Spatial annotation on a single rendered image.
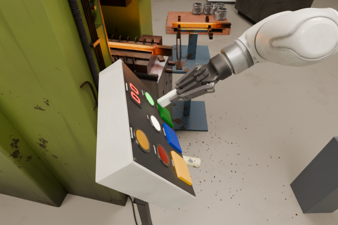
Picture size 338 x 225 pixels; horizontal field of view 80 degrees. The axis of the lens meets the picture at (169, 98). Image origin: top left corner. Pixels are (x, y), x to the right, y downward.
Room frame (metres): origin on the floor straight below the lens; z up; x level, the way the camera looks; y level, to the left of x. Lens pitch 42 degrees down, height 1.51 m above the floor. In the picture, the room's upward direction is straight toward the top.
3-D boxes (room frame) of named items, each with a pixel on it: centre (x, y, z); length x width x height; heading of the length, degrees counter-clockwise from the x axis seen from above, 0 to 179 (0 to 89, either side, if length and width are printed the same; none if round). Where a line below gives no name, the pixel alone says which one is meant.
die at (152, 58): (0.94, 0.29, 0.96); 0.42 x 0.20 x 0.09; 78
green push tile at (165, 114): (0.46, 0.02, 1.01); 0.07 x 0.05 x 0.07; 13
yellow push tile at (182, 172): (0.27, -0.03, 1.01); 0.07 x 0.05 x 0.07; 13
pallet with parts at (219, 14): (3.62, -0.51, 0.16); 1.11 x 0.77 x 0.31; 91
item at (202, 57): (1.39, -0.18, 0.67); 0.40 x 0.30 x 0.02; 177
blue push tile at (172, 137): (0.36, -0.01, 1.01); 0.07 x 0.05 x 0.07; 13
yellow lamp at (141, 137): (0.25, 0.06, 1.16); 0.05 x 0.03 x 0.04; 168
